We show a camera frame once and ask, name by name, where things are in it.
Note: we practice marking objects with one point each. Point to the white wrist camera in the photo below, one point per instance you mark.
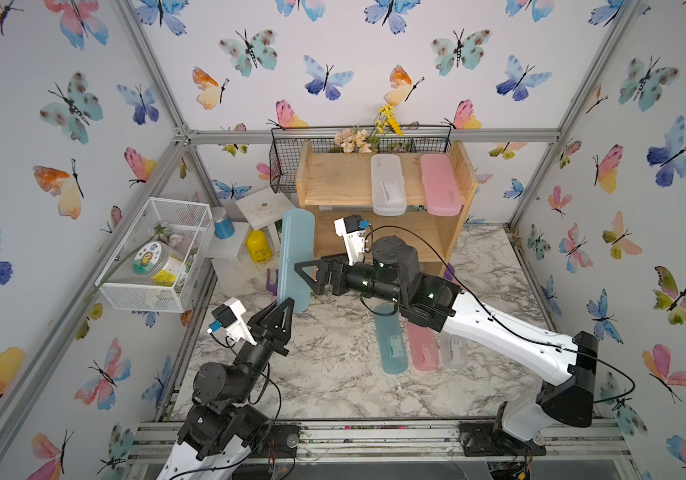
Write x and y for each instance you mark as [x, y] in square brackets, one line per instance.
[353, 230]
[228, 318]

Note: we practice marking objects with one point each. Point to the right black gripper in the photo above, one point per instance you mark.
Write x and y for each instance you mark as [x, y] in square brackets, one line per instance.
[332, 268]

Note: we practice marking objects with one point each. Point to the blue tin can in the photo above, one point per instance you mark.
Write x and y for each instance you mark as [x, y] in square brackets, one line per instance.
[223, 226]

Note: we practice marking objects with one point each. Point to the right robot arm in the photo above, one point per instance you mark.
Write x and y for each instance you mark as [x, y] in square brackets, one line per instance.
[565, 365]

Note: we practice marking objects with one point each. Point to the purple garden fork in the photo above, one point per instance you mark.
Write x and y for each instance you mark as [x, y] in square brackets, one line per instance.
[271, 283]

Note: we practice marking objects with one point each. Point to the clear pencil case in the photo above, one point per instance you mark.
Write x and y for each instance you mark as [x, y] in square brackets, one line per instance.
[388, 185]
[453, 351]

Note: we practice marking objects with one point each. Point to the teal pencil case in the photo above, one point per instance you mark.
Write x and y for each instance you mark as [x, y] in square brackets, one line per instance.
[297, 246]
[389, 335]

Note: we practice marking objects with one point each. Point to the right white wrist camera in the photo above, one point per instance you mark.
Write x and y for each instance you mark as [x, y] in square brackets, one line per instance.
[353, 230]

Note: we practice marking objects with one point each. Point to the purple pink garden trowel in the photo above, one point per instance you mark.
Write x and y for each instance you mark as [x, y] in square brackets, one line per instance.
[449, 274]

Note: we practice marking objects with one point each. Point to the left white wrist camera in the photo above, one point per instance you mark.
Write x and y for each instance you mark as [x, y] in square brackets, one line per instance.
[228, 318]

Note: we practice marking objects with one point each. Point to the white mesh wall basket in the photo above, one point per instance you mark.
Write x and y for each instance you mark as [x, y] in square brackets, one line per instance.
[186, 227]

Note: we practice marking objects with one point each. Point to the pink pencil case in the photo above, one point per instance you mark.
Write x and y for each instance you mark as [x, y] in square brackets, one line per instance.
[441, 191]
[423, 347]

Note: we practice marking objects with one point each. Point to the white small stool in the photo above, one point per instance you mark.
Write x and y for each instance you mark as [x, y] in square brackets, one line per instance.
[263, 210]

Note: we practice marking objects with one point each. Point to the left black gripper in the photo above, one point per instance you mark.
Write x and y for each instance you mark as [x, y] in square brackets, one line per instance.
[269, 339]

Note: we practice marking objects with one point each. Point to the white step block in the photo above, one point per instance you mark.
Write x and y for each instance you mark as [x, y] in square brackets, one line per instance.
[231, 261]

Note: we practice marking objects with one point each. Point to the wooden two-tier shelf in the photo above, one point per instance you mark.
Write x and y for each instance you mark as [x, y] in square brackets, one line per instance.
[424, 197]

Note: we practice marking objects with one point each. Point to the clear jar colourful lid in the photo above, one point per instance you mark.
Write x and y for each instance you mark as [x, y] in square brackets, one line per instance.
[159, 264]

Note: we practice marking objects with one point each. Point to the black wire basket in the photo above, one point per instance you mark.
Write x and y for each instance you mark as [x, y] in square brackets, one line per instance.
[287, 145]

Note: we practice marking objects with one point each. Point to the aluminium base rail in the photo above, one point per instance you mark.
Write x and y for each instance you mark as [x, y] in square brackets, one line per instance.
[440, 439]

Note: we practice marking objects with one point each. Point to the yellow bottle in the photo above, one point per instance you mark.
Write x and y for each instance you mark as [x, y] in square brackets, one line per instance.
[258, 247]

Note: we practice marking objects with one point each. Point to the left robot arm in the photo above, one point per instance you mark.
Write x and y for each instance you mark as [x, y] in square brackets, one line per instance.
[223, 429]

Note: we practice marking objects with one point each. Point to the artificial flower bunch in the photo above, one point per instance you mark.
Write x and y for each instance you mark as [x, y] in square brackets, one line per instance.
[367, 135]

